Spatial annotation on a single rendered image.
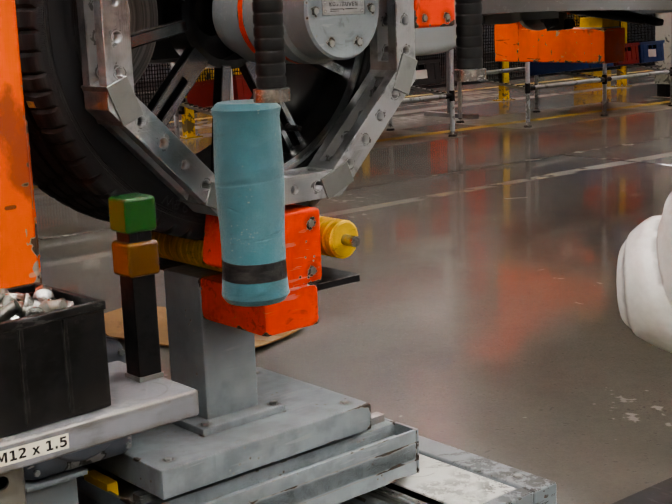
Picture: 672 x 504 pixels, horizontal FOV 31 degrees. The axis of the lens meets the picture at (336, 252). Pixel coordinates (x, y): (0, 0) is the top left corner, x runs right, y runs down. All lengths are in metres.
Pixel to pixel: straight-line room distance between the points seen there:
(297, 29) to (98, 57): 0.25
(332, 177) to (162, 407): 0.57
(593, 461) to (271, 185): 1.04
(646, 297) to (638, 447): 1.14
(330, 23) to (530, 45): 4.59
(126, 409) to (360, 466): 0.71
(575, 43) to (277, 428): 4.29
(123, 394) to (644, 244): 0.58
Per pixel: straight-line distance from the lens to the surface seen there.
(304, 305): 1.77
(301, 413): 1.95
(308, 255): 1.76
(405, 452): 2.02
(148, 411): 1.33
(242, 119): 1.54
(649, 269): 1.32
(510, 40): 6.23
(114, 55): 1.57
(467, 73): 1.66
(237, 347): 1.91
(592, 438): 2.48
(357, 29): 1.62
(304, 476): 1.89
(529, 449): 2.41
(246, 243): 1.56
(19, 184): 1.46
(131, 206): 1.35
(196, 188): 1.65
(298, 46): 1.60
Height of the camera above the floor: 0.87
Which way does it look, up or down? 12 degrees down
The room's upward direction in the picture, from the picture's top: 2 degrees counter-clockwise
